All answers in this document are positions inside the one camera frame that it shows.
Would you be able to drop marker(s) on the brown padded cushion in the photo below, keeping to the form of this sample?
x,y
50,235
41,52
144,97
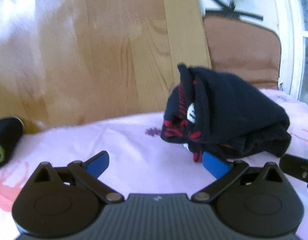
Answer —
x,y
247,50

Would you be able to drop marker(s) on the wood grain headboard panel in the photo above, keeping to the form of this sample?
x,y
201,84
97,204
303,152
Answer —
x,y
71,62

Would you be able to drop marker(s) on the black and green folded garment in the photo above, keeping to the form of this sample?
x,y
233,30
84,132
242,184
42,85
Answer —
x,y
11,131

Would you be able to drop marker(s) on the white framed frosted glass door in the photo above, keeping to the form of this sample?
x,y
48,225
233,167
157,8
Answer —
x,y
293,33

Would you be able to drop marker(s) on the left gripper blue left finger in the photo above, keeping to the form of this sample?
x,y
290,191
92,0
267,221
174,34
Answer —
x,y
97,164

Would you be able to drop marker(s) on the black red white patterned garment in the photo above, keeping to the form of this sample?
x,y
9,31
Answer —
x,y
222,114

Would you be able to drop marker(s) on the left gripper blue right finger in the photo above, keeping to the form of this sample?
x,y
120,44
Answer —
x,y
216,166

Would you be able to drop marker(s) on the pink deer print bedsheet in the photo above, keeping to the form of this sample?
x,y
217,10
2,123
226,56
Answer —
x,y
140,161

